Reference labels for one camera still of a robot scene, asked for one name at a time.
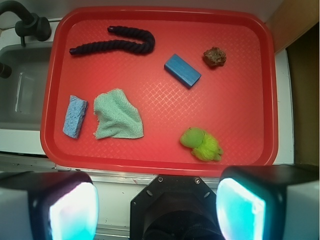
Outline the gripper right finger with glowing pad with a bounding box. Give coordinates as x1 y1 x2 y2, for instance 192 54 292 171
216 164 320 240

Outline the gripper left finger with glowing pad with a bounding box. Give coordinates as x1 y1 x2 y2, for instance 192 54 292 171
0 171 99 240

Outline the light teal cloth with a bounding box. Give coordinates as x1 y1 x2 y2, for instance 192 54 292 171
93 88 144 140

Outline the green plush toy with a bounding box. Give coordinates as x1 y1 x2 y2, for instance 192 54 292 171
179 127 224 162

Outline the light blue sponge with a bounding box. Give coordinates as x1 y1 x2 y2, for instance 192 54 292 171
62 95 88 139

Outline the grey sink basin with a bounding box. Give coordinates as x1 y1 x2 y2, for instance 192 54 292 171
0 42 53 131

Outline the red plastic tray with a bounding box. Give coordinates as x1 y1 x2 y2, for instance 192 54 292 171
40 6 278 177

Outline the brown rock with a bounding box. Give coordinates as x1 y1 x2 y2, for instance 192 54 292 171
203 47 227 68

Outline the blue wooden block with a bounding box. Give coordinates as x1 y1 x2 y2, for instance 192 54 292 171
164 54 202 89

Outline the black faucet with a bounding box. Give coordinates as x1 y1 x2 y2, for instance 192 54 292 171
0 0 52 79

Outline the dark purple rope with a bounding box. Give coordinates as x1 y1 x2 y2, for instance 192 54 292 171
69 25 156 56

